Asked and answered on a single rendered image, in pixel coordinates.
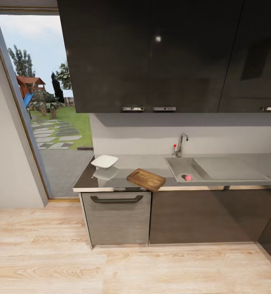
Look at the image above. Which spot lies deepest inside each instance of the bowl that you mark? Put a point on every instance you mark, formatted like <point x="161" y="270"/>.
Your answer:
<point x="105" y="161"/>

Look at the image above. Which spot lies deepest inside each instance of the cabinet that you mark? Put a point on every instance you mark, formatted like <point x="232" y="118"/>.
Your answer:
<point x="148" y="56"/>
<point x="247" y="85"/>

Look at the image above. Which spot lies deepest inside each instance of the dishwasher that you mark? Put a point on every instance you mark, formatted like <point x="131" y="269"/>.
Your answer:
<point x="120" y="217"/>

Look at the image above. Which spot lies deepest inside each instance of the fixed window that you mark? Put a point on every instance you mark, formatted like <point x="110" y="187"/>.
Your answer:
<point x="33" y="56"/>

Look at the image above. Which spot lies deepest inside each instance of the drop in sink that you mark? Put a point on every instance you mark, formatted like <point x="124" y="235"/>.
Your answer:
<point x="211" y="169"/>

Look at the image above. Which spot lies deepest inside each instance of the cutting board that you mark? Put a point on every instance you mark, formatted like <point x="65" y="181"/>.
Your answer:
<point x="146" y="179"/>

